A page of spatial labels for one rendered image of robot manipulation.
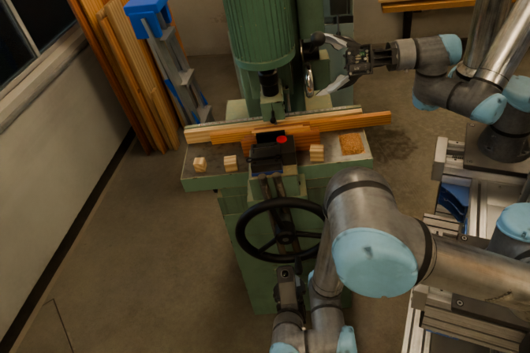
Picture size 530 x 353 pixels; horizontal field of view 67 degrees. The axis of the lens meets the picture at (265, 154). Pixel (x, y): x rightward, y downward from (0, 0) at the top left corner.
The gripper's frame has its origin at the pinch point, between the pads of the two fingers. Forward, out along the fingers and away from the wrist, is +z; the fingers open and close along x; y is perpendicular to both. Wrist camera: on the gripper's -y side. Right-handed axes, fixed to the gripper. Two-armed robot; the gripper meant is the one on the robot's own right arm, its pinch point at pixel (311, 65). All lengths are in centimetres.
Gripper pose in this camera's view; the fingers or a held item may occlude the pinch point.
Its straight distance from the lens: 106.0
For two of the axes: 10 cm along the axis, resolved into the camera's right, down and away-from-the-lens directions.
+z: -9.9, 1.0, 0.8
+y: -0.6, 2.2, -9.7
